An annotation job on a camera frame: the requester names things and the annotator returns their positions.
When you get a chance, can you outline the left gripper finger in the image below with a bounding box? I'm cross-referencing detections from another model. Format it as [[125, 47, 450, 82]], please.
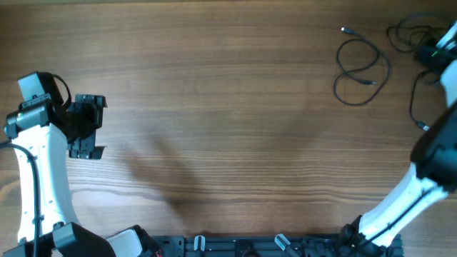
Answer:
[[74, 94, 107, 109], [69, 146, 105, 160]]

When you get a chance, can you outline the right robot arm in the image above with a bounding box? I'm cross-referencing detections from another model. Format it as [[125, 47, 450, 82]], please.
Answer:
[[334, 24, 456, 256]]

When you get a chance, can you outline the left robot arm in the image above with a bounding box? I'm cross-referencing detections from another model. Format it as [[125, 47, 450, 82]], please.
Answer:
[[1, 71, 160, 256]]

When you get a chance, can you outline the left camera black cable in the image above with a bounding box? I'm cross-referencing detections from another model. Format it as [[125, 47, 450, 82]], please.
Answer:
[[0, 140, 44, 257]]

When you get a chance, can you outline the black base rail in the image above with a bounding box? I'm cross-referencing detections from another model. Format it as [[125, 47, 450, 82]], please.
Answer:
[[106, 228, 404, 257]]

